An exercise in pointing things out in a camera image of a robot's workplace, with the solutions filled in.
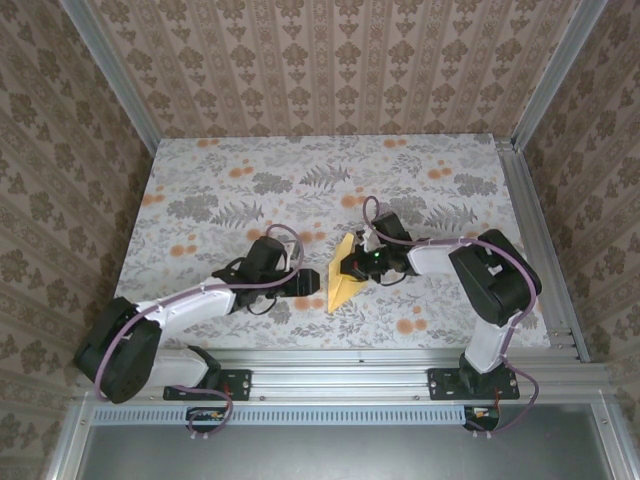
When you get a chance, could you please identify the yellow square paper sheet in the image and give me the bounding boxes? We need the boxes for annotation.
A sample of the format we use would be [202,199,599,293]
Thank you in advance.
[327,232,371,315]

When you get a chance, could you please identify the floral table cover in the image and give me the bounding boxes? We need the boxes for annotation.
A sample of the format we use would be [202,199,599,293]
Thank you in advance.
[99,133,551,351]

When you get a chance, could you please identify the black circuit board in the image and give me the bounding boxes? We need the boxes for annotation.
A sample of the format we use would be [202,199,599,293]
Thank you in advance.
[462,403,502,432]
[185,406,232,435]

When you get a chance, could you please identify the grey metal panel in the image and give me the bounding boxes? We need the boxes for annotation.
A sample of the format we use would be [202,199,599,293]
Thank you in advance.
[44,399,634,480]

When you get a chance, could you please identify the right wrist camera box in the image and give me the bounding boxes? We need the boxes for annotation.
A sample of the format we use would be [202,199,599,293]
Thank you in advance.
[358,227,385,252]

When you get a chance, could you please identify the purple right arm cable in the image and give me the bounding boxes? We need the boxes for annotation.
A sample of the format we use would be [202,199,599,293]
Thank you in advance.
[361,194,544,441]

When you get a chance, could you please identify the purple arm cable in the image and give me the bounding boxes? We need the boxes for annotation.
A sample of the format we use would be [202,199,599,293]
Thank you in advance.
[361,194,544,441]
[93,223,305,441]

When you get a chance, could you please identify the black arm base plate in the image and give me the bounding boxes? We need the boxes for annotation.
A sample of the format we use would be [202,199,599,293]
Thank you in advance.
[163,368,252,401]
[428,367,521,401]

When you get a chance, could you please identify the aluminium side rail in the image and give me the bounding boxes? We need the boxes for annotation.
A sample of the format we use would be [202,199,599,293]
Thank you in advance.
[494,139,592,362]

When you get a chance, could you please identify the aluminium frame rail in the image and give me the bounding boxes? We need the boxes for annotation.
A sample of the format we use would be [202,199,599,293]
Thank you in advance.
[74,347,616,401]

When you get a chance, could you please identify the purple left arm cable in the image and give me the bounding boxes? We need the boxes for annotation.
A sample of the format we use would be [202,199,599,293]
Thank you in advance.
[93,223,305,441]

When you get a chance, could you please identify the grey slotted cable duct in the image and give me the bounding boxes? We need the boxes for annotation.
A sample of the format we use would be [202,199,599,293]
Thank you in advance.
[92,405,466,424]

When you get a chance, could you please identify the aluminium frame post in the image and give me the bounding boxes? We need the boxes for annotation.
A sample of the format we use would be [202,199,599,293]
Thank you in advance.
[59,0,162,154]
[510,0,614,151]

